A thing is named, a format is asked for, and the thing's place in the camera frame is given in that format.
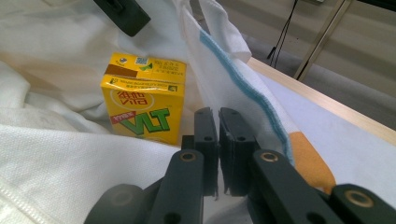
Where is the long black wall cable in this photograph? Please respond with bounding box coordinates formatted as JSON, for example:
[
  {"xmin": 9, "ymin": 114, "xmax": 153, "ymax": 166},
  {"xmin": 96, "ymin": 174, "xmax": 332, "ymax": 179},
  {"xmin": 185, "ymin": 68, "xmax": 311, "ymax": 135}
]
[{"xmin": 266, "ymin": 0, "xmax": 300, "ymax": 68}]

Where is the yellow drink carton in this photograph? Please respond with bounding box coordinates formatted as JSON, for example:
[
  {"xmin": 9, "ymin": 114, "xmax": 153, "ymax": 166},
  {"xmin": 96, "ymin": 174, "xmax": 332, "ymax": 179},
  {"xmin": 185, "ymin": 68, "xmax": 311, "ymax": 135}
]
[{"xmin": 100, "ymin": 51, "xmax": 187, "ymax": 147}]

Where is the light blue wooden-edged table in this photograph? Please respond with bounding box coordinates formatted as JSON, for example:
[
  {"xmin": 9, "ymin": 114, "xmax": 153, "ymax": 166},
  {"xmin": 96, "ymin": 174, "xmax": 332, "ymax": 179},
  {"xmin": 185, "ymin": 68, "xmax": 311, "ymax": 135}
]
[{"xmin": 247, "ymin": 57, "xmax": 396, "ymax": 207}]

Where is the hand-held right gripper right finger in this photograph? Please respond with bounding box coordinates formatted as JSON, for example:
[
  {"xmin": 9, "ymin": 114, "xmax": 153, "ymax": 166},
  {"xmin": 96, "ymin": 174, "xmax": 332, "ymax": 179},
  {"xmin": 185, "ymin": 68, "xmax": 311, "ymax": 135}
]
[{"xmin": 219, "ymin": 106, "xmax": 261, "ymax": 198}]

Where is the beige vertical post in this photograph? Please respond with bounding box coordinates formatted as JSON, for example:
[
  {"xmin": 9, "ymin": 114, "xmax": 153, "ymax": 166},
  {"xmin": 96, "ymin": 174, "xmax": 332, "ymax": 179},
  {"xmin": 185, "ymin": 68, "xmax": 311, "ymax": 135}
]
[{"xmin": 293, "ymin": 0, "xmax": 357, "ymax": 82}]

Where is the white green orange tote bag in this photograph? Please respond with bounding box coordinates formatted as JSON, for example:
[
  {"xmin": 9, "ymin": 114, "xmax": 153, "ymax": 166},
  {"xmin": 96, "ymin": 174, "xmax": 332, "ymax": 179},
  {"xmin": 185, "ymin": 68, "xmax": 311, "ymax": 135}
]
[{"xmin": 0, "ymin": 0, "xmax": 337, "ymax": 224}]

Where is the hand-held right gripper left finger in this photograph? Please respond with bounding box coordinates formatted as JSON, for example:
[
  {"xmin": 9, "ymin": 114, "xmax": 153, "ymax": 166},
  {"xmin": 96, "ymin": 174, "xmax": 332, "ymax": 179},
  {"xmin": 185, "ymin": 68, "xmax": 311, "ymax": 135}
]
[{"xmin": 181, "ymin": 106, "xmax": 219, "ymax": 198}]

